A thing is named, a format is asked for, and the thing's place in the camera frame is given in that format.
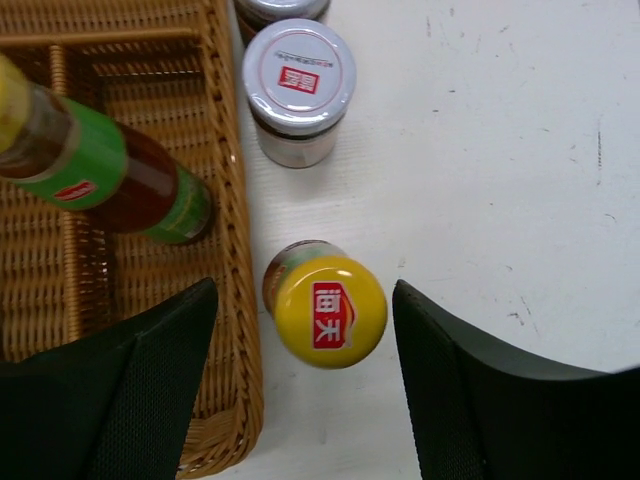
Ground brown wicker divided basket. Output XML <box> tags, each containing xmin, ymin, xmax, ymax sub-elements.
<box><xmin>1</xmin><ymin>1</ymin><xmax>264</xmax><ymax>479</ymax></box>

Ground far white-lid paste jar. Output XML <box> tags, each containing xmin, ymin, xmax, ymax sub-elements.
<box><xmin>233</xmin><ymin>0</ymin><xmax>331</xmax><ymax>44</ymax></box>

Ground near white-lid paste jar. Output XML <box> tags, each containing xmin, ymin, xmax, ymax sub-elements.
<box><xmin>242</xmin><ymin>18</ymin><xmax>357</xmax><ymax>169</ymax></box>

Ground yellow-cap sauce bottle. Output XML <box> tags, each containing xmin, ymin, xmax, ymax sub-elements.
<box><xmin>1</xmin><ymin>57</ymin><xmax>213</xmax><ymax>245</ymax></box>
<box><xmin>262</xmin><ymin>240</ymin><xmax>388</xmax><ymax>369</ymax></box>

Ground white-lid paste jar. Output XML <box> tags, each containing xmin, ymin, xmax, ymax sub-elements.
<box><xmin>233</xmin><ymin>0</ymin><xmax>331</xmax><ymax>44</ymax></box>
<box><xmin>242</xmin><ymin>18</ymin><xmax>357</xmax><ymax>169</ymax></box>

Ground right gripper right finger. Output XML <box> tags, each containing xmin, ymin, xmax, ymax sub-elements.
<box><xmin>392</xmin><ymin>281</ymin><xmax>639</xmax><ymax>479</ymax></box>

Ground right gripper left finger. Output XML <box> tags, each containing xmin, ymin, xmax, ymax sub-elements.
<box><xmin>1</xmin><ymin>278</ymin><xmax>218</xmax><ymax>479</ymax></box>

